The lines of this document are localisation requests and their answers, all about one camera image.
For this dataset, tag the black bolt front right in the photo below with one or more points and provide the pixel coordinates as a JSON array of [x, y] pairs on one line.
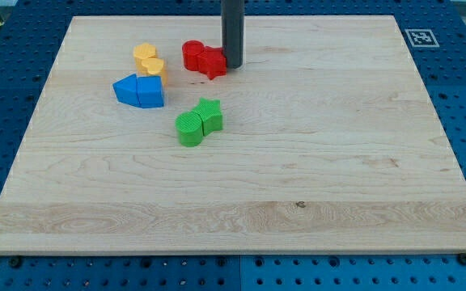
[[461, 258]]

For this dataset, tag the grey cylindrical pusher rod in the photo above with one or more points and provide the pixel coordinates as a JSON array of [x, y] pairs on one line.
[[232, 24]]

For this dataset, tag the black bolt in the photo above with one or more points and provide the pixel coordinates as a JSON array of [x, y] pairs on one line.
[[15, 261], [461, 258]]

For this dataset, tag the black bolt front left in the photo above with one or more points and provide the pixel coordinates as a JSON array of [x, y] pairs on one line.
[[15, 261]]

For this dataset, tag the yellow heart block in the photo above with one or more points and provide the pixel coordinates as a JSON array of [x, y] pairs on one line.
[[154, 67]]

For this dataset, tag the blue pentagon block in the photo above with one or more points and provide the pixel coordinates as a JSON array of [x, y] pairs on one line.
[[150, 92]]

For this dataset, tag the light wooden board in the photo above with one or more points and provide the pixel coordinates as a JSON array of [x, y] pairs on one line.
[[330, 145]]

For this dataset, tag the green cylinder block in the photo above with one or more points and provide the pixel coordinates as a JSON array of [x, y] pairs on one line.
[[189, 128]]

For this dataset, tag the red star block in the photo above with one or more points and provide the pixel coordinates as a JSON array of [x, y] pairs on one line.
[[211, 62]]

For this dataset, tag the yellow hexagon block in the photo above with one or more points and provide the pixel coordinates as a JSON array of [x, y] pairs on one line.
[[142, 52]]

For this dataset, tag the green star block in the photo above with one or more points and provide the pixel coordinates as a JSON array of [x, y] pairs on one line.
[[211, 115]]

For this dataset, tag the red cylinder block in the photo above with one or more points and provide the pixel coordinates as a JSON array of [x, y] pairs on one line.
[[190, 50]]

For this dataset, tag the blue triangle block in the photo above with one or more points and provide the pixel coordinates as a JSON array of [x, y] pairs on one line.
[[126, 90]]

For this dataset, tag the white fiducial marker tag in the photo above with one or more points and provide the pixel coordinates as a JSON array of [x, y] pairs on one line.
[[421, 38]]

